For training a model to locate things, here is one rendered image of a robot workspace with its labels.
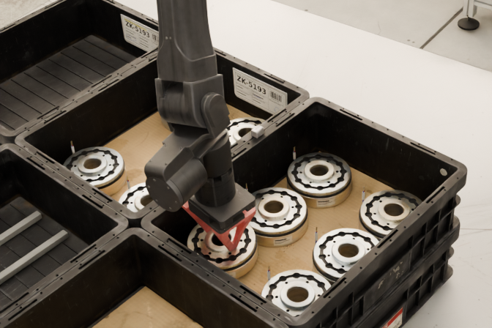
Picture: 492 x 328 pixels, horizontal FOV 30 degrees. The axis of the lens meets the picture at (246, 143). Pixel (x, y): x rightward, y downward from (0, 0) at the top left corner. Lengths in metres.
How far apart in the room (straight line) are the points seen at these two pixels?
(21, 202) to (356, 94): 0.74
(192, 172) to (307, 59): 0.90
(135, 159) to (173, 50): 0.46
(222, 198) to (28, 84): 0.67
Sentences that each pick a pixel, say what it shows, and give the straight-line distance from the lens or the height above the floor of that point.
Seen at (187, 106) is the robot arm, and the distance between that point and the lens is 1.13.
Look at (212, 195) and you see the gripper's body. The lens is 1.22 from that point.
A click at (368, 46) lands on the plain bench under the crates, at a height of 0.70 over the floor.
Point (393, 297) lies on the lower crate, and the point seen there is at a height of 0.81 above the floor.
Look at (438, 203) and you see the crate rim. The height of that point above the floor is 0.92.
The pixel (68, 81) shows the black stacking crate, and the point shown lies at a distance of 1.78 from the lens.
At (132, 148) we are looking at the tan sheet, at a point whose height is 0.83.
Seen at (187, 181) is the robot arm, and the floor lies 1.06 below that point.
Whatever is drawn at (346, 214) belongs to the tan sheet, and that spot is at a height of 0.83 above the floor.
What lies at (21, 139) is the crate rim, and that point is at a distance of 1.48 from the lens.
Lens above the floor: 1.80
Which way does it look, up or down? 39 degrees down
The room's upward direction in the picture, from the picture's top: 4 degrees counter-clockwise
